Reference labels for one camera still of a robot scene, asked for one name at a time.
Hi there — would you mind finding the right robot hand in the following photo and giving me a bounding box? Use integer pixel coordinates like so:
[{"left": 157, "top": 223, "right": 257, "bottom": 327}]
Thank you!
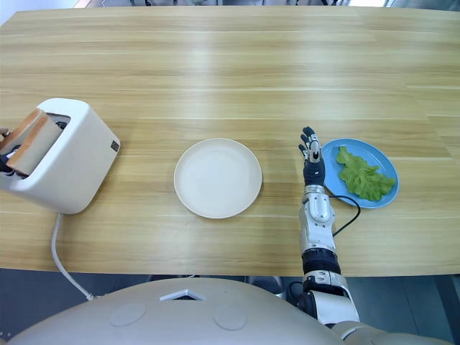
[{"left": 298, "top": 126, "right": 327, "bottom": 188}]

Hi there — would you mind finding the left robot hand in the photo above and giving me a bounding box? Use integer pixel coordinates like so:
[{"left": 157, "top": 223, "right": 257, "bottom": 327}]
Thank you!
[{"left": 0, "top": 128, "right": 22, "bottom": 178}]

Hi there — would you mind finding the bread slice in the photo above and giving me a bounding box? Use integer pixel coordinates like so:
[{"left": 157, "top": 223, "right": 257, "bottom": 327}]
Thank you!
[
  {"left": 6, "top": 116, "right": 64, "bottom": 178},
  {"left": 0, "top": 109, "right": 48, "bottom": 152}
]

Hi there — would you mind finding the green lettuce leaf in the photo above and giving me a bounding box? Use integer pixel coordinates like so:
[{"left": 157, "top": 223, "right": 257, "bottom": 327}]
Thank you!
[{"left": 335, "top": 144, "right": 397, "bottom": 202}]

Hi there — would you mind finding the blue plate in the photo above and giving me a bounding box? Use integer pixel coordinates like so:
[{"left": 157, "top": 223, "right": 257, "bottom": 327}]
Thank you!
[{"left": 320, "top": 137, "right": 401, "bottom": 210}]

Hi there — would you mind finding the cream toaster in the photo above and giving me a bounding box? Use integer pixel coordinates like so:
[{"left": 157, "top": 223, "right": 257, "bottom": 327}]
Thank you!
[{"left": 0, "top": 97, "right": 121, "bottom": 216}]

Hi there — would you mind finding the cream plate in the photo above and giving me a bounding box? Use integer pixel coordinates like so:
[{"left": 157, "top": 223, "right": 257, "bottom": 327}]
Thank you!
[{"left": 173, "top": 137, "right": 264, "bottom": 220}]

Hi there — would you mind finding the robot body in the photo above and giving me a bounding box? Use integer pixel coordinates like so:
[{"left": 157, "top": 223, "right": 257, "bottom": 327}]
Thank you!
[{"left": 6, "top": 277, "right": 346, "bottom": 345}]

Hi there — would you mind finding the black cable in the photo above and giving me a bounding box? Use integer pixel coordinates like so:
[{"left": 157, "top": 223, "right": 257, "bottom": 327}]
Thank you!
[{"left": 326, "top": 194, "right": 362, "bottom": 239}]

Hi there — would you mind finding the white cord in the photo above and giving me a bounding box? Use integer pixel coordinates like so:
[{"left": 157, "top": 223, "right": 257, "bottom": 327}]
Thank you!
[{"left": 50, "top": 212, "right": 97, "bottom": 301}]

